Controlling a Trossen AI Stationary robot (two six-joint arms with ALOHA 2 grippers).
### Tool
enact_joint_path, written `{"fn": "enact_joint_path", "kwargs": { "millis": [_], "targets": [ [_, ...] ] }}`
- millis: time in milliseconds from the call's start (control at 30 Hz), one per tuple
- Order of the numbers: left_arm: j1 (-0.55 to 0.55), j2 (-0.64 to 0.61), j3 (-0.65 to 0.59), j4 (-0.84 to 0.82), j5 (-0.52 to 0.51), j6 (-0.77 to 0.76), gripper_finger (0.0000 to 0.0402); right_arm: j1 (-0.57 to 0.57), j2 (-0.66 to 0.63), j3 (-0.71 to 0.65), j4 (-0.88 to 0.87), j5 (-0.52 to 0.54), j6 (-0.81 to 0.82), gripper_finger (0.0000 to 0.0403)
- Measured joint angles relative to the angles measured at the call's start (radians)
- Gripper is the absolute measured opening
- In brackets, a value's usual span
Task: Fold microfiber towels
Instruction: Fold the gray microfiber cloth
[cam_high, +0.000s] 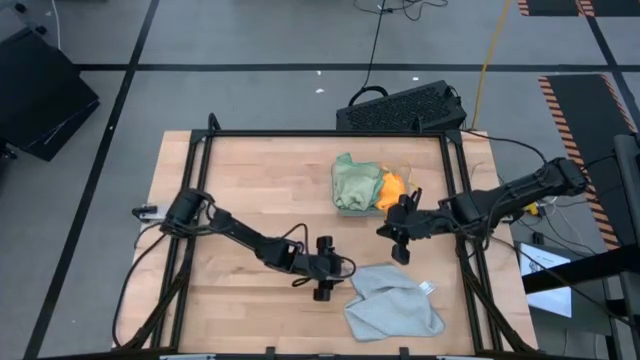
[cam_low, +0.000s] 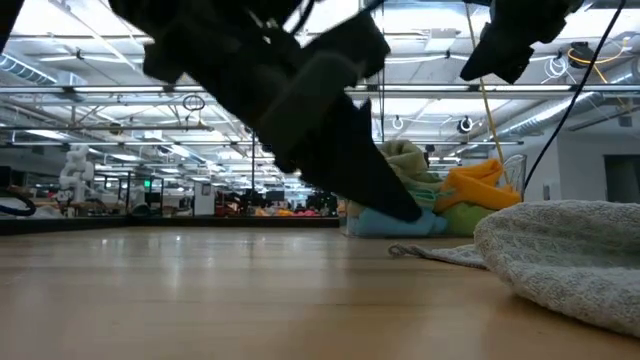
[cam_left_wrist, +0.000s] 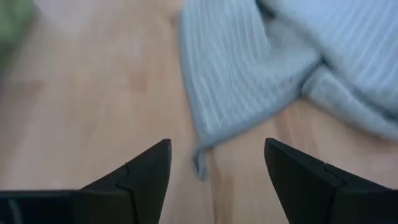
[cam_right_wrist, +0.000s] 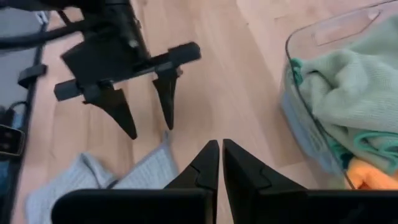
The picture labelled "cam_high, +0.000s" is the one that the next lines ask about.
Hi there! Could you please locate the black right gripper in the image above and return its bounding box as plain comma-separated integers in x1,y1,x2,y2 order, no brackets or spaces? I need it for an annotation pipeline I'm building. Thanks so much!
375,187,444,266

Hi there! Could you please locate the black floor cable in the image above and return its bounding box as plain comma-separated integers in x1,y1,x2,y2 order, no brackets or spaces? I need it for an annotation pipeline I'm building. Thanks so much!
352,0,449,94

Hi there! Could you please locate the black hazard-striped floor mat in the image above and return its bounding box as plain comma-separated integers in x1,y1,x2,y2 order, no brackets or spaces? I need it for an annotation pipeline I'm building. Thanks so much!
518,0,585,18
538,73,640,250
583,0,640,18

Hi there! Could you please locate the grey metal post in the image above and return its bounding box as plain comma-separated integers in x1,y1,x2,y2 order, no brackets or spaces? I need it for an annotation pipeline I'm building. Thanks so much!
613,133,640,246

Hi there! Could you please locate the black equipment case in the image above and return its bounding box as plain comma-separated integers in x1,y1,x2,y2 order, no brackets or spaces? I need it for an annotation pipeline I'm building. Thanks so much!
0,27,101,162

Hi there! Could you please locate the black metal beam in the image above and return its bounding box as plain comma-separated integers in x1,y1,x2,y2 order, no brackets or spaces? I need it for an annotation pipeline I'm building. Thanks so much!
522,243,640,295

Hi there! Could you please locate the white printed sheet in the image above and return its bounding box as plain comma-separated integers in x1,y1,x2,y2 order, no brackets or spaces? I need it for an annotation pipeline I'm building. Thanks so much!
518,241,574,319

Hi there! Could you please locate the black aluminium table frame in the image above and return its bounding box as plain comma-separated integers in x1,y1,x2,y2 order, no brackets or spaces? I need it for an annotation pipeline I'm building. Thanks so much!
113,112,539,357

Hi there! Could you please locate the black perforated computer case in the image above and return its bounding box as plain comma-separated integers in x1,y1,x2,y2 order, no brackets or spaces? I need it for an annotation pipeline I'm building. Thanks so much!
335,79,468,133

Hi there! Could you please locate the grey waffle microfiber towel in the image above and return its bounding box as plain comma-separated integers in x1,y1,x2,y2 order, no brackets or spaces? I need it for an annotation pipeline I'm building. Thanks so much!
343,263,446,343

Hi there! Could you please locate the orange microfiber towel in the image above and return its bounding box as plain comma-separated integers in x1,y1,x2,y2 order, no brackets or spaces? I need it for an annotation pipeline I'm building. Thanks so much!
374,171,407,212

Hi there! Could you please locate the yellow power cord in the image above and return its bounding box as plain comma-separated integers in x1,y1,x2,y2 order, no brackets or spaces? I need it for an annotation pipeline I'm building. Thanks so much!
471,0,514,129

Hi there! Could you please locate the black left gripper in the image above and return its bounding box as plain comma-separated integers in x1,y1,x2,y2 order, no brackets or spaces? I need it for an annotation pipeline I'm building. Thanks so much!
294,235,354,302

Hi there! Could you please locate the clear plastic bin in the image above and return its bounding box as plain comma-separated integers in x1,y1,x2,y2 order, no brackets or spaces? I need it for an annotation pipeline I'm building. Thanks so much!
332,154,421,219

